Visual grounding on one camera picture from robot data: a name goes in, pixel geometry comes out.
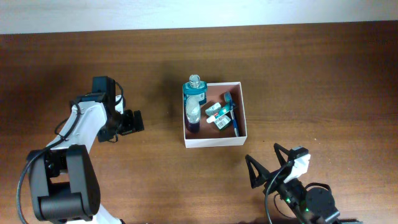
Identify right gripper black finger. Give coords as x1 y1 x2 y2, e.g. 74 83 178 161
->
245 154 270 189
274 143 290 167

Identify green Dettol soap packet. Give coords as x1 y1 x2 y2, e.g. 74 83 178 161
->
205 103 231 130

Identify clear purple liquid bottle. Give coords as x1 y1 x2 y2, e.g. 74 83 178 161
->
185 96 201 133

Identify blue white toothbrush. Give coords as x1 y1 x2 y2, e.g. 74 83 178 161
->
224 91 240 137

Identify green toothpaste tube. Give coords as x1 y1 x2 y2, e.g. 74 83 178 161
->
206 104 234 123

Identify teal mouthwash bottle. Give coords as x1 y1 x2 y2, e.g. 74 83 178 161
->
182 75 208 106

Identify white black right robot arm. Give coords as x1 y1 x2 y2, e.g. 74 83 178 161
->
245 143 341 224

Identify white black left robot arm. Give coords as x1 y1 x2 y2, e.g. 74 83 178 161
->
16 76 144 223

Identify pink open cardboard box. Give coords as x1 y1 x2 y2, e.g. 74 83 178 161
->
183 82 248 148

